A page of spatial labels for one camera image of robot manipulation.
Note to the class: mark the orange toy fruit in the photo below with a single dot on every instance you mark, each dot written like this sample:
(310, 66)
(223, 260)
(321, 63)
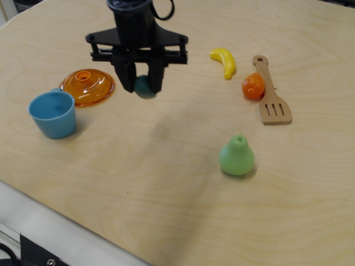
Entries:
(253, 86)

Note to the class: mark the dark green toy cucumber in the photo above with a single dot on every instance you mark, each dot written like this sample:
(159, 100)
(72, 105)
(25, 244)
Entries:
(142, 87)

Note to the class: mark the blue plastic cup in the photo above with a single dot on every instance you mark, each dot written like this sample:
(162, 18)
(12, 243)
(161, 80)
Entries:
(54, 113)

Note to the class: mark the green toy pear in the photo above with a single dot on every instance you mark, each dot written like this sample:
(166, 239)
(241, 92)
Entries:
(236, 157)

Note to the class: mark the black corner bracket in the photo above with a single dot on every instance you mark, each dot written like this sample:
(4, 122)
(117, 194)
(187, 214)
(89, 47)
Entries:
(33, 254)

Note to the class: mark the yellow toy banana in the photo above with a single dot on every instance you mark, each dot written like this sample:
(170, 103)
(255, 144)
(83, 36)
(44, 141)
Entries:
(225, 57)

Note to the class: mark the wooden slotted spatula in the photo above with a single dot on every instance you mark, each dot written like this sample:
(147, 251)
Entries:
(272, 108)

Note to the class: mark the orange transparent pot lid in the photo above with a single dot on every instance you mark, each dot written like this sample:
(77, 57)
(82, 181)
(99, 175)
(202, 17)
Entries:
(88, 87)

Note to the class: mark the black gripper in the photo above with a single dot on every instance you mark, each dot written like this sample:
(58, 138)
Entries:
(138, 36)

